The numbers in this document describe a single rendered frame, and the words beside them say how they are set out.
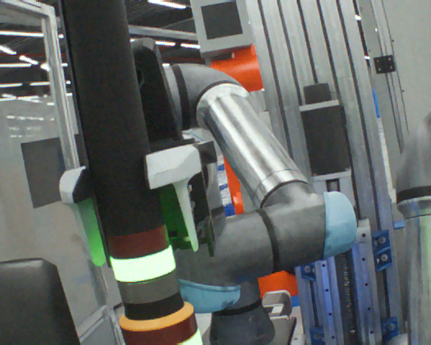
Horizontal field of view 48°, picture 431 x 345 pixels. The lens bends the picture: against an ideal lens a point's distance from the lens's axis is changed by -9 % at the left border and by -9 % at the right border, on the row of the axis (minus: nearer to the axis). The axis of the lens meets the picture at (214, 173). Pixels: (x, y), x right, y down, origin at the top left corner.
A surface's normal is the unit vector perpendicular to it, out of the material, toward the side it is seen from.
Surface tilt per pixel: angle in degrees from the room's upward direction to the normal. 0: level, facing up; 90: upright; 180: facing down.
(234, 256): 85
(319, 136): 90
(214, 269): 92
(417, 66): 90
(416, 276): 70
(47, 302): 41
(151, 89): 118
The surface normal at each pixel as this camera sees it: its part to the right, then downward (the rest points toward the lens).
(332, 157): -0.26, 0.13
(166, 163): 0.41, -0.80
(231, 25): 0.01, 0.08
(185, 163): 0.94, -0.16
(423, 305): -0.73, -0.18
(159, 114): 0.04, 0.55
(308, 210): 0.01, -0.67
